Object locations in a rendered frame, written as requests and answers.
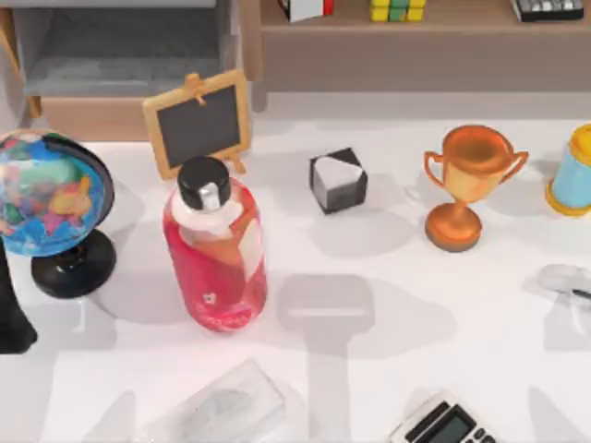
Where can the black and white cube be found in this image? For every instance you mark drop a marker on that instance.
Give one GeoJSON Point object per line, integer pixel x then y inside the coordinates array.
{"type": "Point", "coordinates": [339, 182]}

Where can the red bottle with black cap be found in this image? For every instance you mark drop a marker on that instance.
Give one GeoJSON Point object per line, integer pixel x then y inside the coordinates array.
{"type": "Point", "coordinates": [217, 258]}

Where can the wooden framed blackboard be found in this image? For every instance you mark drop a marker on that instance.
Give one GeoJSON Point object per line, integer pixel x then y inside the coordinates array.
{"type": "Point", "coordinates": [198, 122]}

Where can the bronze trophy cup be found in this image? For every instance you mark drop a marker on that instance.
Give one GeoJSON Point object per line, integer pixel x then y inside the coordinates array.
{"type": "Point", "coordinates": [466, 180]}

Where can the clear plastic box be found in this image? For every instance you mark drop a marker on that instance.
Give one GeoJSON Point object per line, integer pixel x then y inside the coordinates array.
{"type": "Point", "coordinates": [221, 408]}

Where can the open wooden shelf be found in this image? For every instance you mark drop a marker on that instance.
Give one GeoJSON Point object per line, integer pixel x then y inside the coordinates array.
{"type": "Point", "coordinates": [415, 51]}

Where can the white and red cube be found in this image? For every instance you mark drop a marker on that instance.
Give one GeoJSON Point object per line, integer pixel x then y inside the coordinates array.
{"type": "Point", "coordinates": [305, 8]}

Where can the pale wooden drawer front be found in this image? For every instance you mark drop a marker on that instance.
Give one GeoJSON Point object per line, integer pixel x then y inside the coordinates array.
{"type": "Point", "coordinates": [94, 117]}

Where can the yellow and green puzzle cube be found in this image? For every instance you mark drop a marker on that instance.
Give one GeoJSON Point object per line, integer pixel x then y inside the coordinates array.
{"type": "Point", "coordinates": [397, 9]}

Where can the grey pierced drawer inside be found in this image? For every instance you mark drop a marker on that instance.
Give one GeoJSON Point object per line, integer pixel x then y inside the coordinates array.
{"type": "Point", "coordinates": [124, 48]}

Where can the white calculator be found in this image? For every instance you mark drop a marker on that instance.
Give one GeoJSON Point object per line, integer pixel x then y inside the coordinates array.
{"type": "Point", "coordinates": [443, 422]}

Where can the colourful globe on black stand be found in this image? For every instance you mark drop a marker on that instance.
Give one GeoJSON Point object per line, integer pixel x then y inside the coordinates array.
{"type": "Point", "coordinates": [41, 194]}

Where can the white computer mouse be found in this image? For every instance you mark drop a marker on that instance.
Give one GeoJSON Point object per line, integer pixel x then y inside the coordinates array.
{"type": "Point", "coordinates": [564, 277]}

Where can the blue and yellow cup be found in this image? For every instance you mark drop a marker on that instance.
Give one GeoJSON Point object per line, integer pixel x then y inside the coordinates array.
{"type": "Point", "coordinates": [572, 180]}

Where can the black keyboard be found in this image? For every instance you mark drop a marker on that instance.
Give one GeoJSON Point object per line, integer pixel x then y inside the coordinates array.
{"type": "Point", "coordinates": [547, 9]}

